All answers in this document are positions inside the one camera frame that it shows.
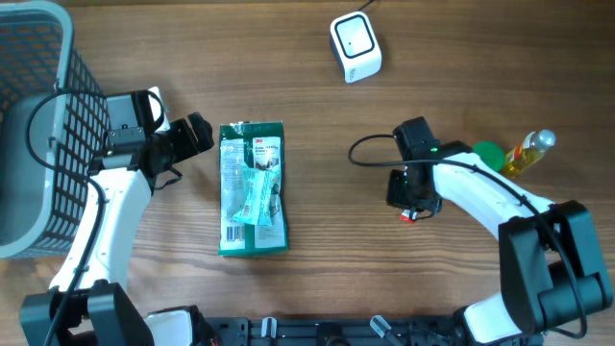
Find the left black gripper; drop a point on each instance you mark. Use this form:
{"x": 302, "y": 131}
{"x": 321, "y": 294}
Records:
{"x": 187, "y": 146}

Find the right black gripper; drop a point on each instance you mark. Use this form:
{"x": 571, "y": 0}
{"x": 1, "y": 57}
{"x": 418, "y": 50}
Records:
{"x": 396, "y": 199}

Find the red Nescafe coffee stick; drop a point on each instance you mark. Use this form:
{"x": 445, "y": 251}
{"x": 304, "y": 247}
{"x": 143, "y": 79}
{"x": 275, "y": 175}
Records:
{"x": 409, "y": 216}

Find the green lid seasoning jar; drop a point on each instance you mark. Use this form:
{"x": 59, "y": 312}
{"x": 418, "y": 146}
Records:
{"x": 491, "y": 154}

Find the yellow oil bottle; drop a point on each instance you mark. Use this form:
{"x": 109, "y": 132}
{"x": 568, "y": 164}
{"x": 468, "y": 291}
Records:
{"x": 531, "y": 150}

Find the mint green wipes sachet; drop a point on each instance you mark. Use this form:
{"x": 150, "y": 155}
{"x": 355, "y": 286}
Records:
{"x": 258, "y": 204}

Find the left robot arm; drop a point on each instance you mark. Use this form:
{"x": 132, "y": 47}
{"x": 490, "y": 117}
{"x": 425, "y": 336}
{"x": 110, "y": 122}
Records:
{"x": 87, "y": 303}

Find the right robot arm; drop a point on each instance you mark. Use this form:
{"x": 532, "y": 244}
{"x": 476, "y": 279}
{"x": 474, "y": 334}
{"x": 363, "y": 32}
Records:
{"x": 552, "y": 269}

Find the white barcode scanner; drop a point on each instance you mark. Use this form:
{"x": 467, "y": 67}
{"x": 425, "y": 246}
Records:
{"x": 355, "y": 46}

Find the grey plastic mesh basket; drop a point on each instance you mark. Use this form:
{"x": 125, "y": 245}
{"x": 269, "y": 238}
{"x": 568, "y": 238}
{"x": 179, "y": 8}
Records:
{"x": 54, "y": 117}

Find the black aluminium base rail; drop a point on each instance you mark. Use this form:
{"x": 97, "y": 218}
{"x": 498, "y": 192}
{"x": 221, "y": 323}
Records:
{"x": 414, "y": 331}

